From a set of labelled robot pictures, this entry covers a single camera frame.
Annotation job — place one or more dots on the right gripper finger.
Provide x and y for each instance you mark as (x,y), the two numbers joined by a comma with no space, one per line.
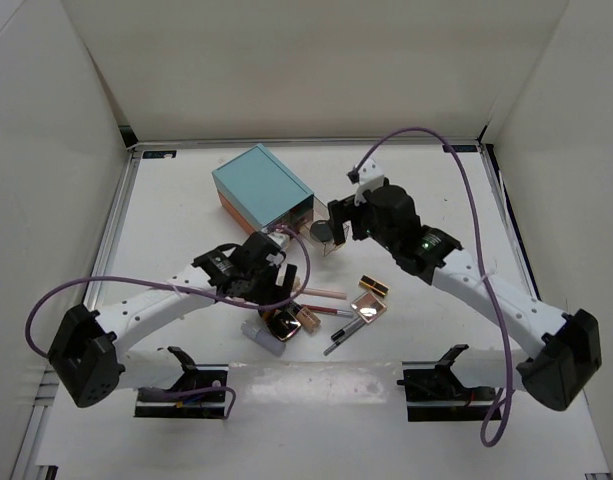
(343,211)
(339,230)

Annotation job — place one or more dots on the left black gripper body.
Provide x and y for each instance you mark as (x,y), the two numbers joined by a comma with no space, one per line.
(261,288)

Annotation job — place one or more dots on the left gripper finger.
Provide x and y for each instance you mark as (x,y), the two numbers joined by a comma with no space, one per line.
(267,299)
(288,282)

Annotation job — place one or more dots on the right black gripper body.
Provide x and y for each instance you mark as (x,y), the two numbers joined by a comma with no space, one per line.
(364,225)

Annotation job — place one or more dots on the clear drawer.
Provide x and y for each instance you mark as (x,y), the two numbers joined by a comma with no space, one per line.
(300,219)

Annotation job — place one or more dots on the black gold square compact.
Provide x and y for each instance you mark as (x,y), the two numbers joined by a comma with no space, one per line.
(281,324)

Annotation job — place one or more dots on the round black compact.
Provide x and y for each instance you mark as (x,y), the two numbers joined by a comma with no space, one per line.
(319,232)

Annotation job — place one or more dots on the pink tube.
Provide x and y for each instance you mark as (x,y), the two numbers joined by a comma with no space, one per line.
(325,293)

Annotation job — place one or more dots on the red lip gloss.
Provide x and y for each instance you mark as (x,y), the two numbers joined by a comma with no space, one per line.
(330,311)

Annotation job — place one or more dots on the black gold lipstick case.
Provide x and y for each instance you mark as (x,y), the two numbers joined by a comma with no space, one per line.
(376,287)

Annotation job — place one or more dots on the black silver eyeliner pen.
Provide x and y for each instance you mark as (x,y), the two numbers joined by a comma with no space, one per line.
(343,334)

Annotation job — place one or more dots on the teal orange drawer organizer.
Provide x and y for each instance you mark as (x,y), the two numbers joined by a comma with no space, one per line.
(258,190)

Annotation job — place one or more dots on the eyeshadow palette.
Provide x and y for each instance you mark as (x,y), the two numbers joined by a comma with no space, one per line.
(368,307)

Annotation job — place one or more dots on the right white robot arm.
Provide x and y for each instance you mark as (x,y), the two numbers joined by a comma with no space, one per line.
(563,350)

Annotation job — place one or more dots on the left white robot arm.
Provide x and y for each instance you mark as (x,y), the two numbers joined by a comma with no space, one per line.
(93,352)

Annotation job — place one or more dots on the small black kabuki brush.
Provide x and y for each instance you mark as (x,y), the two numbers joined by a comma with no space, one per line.
(262,316)

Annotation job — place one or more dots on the white lavender bottle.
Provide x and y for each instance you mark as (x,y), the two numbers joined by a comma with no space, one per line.
(263,339)

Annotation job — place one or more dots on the foundation bottle black cap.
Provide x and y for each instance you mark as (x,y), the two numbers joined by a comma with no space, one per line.
(308,320)

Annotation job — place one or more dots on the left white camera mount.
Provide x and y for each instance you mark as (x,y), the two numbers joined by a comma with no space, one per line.
(280,238)

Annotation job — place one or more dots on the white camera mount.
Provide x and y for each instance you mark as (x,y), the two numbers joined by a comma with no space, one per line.
(366,176)
(280,238)

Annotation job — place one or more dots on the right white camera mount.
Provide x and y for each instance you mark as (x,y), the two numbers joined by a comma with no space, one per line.
(366,176)

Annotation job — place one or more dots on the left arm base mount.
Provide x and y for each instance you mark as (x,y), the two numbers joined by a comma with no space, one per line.
(201,391)

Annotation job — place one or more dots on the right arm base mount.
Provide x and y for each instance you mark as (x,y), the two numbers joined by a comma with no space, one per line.
(434,394)

